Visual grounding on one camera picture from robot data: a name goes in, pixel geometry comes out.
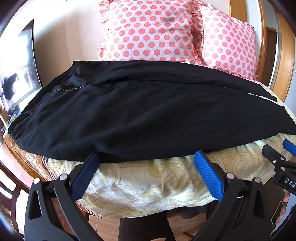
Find wooden headboard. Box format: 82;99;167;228
228;0;248;25

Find yellow patterned bedspread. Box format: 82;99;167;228
3;77;296;219

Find person's legs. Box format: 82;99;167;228
117;216;176;241

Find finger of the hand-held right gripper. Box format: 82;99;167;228
282;140;296;155
262;144;288;167

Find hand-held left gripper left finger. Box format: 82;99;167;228
24;152;100;241

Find dark wooden chair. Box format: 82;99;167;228
0;160;31;233

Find pink polka dot pillow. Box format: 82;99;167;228
193;2;260;81
97;0;204;63

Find person's right hand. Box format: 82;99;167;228
276;192;291;229

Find wooden door frame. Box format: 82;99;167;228
258;0;296;102

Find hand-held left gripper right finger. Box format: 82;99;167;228
194;151;282;241

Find black pants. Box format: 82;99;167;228
7;60;296;163

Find dark cloth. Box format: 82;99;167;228
180;206;210;221

